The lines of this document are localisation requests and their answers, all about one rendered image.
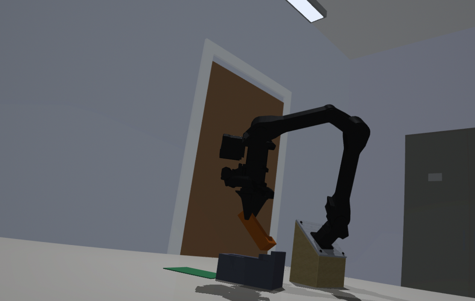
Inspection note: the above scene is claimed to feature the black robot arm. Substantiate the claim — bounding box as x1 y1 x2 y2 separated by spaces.
220 104 370 249

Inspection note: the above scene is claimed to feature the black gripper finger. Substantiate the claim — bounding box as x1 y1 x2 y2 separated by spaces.
252 196 269 217
235 190 260 220

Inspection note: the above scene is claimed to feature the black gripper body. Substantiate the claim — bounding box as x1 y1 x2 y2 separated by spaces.
228 160 274 199

